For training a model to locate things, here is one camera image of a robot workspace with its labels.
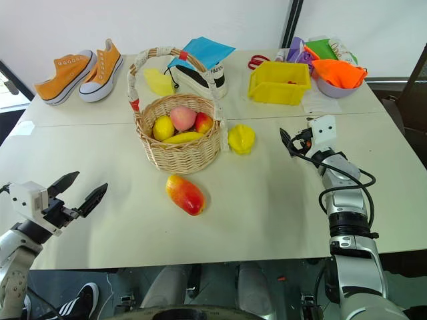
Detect orange canvas sneaker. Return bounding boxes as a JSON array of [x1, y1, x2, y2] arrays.
[[79, 39, 124, 103], [34, 49, 98, 107]]

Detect purple packet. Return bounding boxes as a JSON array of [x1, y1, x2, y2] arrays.
[[286, 36, 316, 73]]

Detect black window frame post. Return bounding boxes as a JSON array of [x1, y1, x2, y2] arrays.
[[279, 0, 305, 49]]

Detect black door frame bar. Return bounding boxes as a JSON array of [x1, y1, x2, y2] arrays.
[[0, 59, 34, 101]]

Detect black sneaker with white stripes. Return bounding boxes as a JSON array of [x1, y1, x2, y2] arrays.
[[21, 282, 100, 320]]

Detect dark chair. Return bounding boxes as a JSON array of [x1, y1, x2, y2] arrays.
[[368, 43, 427, 157]]

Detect yellow toy banana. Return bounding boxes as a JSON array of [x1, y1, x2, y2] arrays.
[[161, 131, 205, 145]]

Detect lilac plastic bowl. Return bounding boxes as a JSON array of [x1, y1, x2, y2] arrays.
[[315, 75, 364, 99]]

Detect white printed packet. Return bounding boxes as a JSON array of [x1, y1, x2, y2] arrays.
[[328, 37, 358, 66]]

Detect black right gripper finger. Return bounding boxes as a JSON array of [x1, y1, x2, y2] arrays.
[[279, 127, 295, 157]]

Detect yellow plastic storage bin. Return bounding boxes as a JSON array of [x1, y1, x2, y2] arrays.
[[248, 61, 312, 107]]

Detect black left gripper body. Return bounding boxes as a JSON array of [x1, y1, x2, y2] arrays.
[[41, 189, 81, 231]]

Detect yellow toy lemon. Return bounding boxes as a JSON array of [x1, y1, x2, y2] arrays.
[[152, 115, 175, 141]]

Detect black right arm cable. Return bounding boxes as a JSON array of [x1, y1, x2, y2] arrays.
[[286, 131, 378, 231]]

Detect large red yellow toy mango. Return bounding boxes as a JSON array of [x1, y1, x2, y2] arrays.
[[165, 174, 206, 217]]

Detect white paper sheet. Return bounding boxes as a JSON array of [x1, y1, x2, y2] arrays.
[[302, 87, 343, 114]]

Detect pink toy peach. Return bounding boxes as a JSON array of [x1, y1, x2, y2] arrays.
[[169, 105, 197, 131]]

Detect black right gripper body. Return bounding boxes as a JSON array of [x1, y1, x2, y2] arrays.
[[290, 127, 314, 157]]

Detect grey trouser leg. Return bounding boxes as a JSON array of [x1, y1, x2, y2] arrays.
[[237, 261, 275, 316], [139, 265, 195, 309]]

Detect white black high-top shoe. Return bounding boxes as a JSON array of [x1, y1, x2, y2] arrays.
[[165, 61, 230, 100]]

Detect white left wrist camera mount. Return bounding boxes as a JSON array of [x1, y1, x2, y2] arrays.
[[9, 181, 64, 237]]

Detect yellow toy starfruit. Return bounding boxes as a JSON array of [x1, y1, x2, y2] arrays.
[[228, 123, 256, 155]]

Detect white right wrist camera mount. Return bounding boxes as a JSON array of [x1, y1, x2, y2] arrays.
[[307, 115, 337, 146]]

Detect wicker basket with handle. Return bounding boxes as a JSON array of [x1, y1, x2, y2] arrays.
[[125, 46, 231, 175]]

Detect red handled scissors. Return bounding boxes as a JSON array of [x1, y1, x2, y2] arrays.
[[247, 55, 272, 70]]

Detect orange cloth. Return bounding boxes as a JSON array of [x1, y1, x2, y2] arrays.
[[304, 46, 369, 90]]

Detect blue folded sheet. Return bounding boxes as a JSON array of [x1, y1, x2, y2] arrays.
[[166, 37, 236, 71]]

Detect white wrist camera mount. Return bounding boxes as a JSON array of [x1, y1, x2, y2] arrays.
[[307, 115, 337, 146], [9, 181, 64, 237]]

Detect small red toy mango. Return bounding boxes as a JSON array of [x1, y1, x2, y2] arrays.
[[194, 111, 214, 135]]

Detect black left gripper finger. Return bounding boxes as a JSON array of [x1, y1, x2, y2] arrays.
[[78, 182, 109, 219], [47, 171, 81, 200]]

